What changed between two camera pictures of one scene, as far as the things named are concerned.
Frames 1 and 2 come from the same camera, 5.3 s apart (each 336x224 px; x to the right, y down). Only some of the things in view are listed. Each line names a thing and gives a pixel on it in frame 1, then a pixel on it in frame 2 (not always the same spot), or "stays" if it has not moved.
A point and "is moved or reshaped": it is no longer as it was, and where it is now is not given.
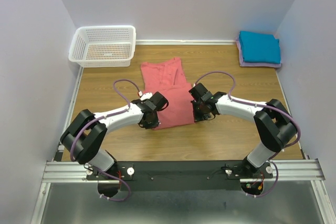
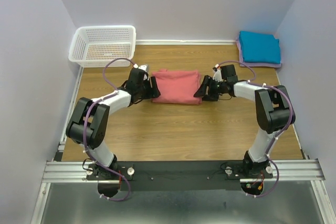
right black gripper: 197,117 to 200,92
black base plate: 180,175 stays
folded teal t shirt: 260,48 stays
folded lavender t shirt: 243,64 stays
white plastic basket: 102,46 stays
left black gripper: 155,124 to 154,92
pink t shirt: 168,78 is moved or reshaped
